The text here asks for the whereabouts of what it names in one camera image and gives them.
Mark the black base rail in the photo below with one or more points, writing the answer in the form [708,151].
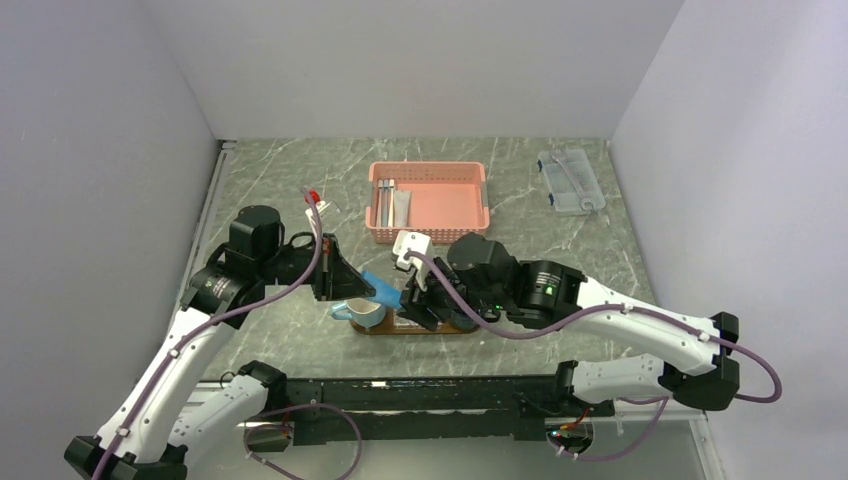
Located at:
[397,408]

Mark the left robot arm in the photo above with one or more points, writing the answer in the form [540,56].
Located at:
[151,436]

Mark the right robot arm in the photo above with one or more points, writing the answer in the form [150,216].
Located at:
[686,358]

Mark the light blue mug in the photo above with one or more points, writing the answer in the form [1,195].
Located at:
[362,312]

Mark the pink plastic basket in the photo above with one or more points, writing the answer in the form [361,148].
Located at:
[449,199]

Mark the brown wooden oval tray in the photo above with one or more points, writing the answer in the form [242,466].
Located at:
[391,325]

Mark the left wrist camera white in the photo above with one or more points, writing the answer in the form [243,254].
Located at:
[316,209]

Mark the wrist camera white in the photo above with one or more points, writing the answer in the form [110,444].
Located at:
[316,209]
[411,241]

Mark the clear acrylic holder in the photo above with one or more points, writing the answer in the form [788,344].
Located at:
[407,326]

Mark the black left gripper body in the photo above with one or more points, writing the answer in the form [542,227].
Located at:
[292,262]

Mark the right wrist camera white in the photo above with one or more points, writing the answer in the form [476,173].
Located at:
[411,241]

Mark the dark blue mug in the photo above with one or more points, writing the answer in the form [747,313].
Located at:
[463,324]

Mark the clear plastic storage box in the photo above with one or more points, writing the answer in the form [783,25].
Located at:
[572,184]

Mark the blue toothpaste tube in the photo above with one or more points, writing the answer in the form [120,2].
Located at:
[384,293]

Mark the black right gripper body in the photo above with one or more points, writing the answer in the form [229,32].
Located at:
[431,304]

